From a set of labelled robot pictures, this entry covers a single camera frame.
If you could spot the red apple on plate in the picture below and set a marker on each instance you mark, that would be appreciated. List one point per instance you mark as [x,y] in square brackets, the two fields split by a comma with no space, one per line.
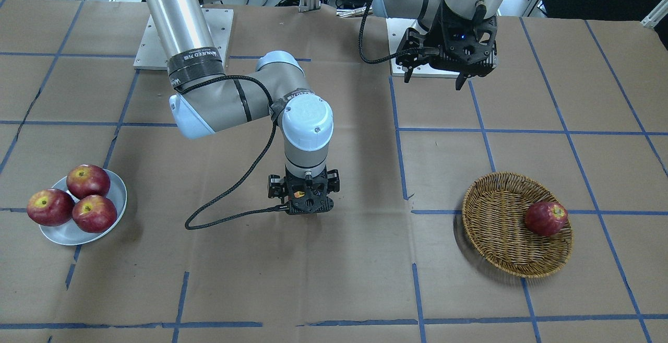
[94,214]
[50,207]
[88,179]

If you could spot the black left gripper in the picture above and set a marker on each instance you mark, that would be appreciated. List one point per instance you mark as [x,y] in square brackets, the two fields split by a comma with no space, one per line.
[437,36]

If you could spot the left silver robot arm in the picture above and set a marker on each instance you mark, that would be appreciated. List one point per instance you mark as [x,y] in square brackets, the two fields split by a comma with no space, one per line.
[422,13]

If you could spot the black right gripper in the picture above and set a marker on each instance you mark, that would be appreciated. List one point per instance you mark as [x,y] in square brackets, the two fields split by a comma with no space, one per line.
[275,186]

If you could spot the red apple on plate front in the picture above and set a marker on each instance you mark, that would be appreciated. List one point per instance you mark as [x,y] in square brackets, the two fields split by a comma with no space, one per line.
[94,214]

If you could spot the light blue plate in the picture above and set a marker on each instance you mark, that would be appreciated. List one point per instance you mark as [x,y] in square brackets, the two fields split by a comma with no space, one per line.
[69,233]

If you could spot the woven wicker basket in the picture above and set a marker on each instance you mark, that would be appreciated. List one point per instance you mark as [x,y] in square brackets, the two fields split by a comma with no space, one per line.
[492,214]

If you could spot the dark red apple in basket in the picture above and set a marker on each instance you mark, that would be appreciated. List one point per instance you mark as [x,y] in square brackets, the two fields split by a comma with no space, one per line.
[546,218]

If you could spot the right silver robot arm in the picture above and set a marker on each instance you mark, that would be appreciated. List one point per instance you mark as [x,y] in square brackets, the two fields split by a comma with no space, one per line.
[207,100]

